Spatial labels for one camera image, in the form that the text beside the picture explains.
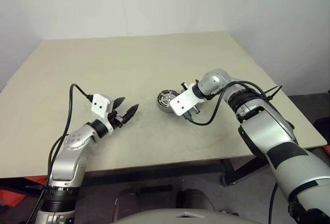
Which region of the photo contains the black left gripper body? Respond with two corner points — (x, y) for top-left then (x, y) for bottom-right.
(107, 109), (126, 130)

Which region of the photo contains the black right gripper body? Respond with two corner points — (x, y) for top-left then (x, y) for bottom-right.
(181, 106), (202, 123)

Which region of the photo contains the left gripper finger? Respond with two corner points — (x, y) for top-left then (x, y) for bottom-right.
(112, 96), (126, 111)
(122, 103), (140, 124)

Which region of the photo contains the motor stator with copper windings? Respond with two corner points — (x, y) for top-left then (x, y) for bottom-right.
(157, 89), (180, 114)

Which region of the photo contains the dark rounded shape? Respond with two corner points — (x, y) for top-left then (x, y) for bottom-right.
(176, 188), (216, 212)
(114, 188), (142, 221)

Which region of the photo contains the grey robot torso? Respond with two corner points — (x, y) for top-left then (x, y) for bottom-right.
(110, 207), (248, 224)

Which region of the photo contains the red fabric object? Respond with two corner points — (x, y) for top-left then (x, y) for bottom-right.
(0, 176), (50, 206)

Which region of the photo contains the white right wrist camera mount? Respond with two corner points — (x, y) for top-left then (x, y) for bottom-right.
(169, 83), (207, 117)

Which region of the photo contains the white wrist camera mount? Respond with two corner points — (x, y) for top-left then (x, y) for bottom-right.
(169, 83), (207, 117)
(91, 93), (114, 134)

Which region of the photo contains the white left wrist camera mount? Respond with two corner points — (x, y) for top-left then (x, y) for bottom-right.
(91, 93), (114, 134)

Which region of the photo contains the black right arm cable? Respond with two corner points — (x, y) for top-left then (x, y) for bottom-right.
(187, 80), (279, 224)

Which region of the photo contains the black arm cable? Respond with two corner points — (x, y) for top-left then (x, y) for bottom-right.
(27, 83), (94, 224)
(187, 80), (279, 224)

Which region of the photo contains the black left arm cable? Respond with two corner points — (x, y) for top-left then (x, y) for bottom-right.
(27, 83), (94, 224)

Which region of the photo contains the black right arm cable tie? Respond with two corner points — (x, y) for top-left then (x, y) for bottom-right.
(262, 85), (283, 101)

